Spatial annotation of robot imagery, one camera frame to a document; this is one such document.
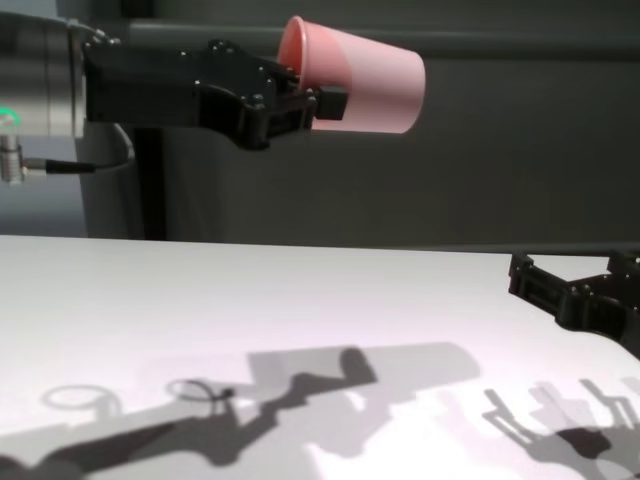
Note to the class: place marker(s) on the dark vertical frame post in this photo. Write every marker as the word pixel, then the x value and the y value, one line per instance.
pixel 150 190

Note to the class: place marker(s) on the pink plastic cup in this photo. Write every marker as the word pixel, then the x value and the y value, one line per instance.
pixel 375 85

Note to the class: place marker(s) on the thick grey horizontal rail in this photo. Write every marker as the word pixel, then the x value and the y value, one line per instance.
pixel 500 35

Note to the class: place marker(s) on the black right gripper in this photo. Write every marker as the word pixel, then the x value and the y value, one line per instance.
pixel 605 310

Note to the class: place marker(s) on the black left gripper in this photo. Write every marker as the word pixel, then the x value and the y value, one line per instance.
pixel 175 85

